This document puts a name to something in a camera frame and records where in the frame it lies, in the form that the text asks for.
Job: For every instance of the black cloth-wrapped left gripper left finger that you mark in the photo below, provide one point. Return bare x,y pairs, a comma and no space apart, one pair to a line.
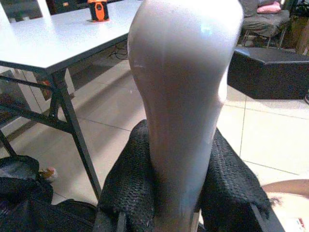
130,183

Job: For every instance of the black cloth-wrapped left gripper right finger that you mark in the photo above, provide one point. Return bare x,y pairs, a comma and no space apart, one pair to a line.
231,193

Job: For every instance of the tan round object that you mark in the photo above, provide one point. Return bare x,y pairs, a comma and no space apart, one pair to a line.
289,205

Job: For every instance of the small colourful toy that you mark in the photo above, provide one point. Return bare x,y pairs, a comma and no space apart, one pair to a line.
49,173

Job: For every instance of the black fabric bag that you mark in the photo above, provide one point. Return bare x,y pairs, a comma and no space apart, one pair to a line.
26,205

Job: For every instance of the black leather ottoman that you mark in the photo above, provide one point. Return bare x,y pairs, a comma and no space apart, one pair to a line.
268,75

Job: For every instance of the brown cardboard box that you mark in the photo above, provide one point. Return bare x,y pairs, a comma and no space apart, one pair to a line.
300,33

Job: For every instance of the grey cushioned chair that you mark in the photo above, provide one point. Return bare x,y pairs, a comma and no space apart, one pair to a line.
263,21

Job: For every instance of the orange and black canister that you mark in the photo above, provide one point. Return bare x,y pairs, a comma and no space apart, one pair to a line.
98,10

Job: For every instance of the pink pillow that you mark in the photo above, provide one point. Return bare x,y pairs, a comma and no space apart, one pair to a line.
268,7

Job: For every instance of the white table with black frame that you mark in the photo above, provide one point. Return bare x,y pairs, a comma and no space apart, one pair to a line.
48,41

